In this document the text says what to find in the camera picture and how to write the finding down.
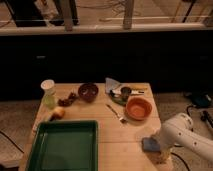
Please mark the pale green plastic cup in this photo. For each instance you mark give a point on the pale green plastic cup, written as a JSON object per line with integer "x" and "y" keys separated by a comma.
{"x": 49, "y": 100}

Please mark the metal fork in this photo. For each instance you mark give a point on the metal fork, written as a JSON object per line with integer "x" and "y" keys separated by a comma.
{"x": 120, "y": 118}

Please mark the orange bowl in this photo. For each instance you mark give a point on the orange bowl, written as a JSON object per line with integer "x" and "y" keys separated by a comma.
{"x": 138, "y": 108}

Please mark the dark maroon bowl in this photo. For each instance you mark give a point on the dark maroon bowl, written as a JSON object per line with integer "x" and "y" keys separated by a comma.
{"x": 88, "y": 92}

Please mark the small dark cup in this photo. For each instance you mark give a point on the small dark cup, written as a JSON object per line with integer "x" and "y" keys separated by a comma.
{"x": 125, "y": 92}

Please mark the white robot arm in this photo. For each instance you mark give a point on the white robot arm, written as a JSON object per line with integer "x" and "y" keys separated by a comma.
{"x": 178, "y": 130}

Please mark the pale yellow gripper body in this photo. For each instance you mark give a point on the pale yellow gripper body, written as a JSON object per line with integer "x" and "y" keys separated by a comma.
{"x": 162, "y": 156}

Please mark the green plastic tray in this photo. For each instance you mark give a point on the green plastic tray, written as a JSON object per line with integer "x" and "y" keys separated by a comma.
{"x": 65, "y": 146}

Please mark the blue sponge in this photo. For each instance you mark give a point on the blue sponge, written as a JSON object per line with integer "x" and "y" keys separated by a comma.
{"x": 150, "y": 145}

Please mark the white paper napkin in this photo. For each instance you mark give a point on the white paper napkin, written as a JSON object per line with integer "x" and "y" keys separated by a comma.
{"x": 111, "y": 84}

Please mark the dark brown dried food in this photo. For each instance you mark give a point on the dark brown dried food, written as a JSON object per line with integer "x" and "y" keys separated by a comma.
{"x": 68, "y": 101}

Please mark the white marker pen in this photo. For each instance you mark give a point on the white marker pen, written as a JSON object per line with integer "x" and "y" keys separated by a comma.
{"x": 133, "y": 92}

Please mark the red apple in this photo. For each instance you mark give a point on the red apple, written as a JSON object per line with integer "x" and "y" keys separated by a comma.
{"x": 58, "y": 112}

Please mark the white paper cup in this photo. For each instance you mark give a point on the white paper cup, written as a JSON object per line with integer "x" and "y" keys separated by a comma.
{"x": 48, "y": 86}

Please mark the green flat plate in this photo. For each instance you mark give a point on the green flat plate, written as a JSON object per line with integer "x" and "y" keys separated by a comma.
{"x": 117, "y": 99}

